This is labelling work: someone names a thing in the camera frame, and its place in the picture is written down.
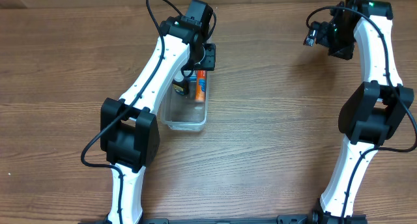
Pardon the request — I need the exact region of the orange tablet tube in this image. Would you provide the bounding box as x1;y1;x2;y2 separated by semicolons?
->
195;70;207;102

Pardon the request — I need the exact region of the dark bottle white cap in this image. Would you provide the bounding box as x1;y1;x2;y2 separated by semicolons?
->
172;71;190;96

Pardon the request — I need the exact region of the clear plastic container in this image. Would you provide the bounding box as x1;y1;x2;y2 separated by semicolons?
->
160;35;212;132

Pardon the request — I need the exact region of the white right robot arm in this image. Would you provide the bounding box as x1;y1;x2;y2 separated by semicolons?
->
302;0;416;223

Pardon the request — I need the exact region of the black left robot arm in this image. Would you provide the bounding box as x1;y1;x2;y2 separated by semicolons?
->
97;0;216;223

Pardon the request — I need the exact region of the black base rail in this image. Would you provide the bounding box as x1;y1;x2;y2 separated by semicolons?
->
78;214;368;224

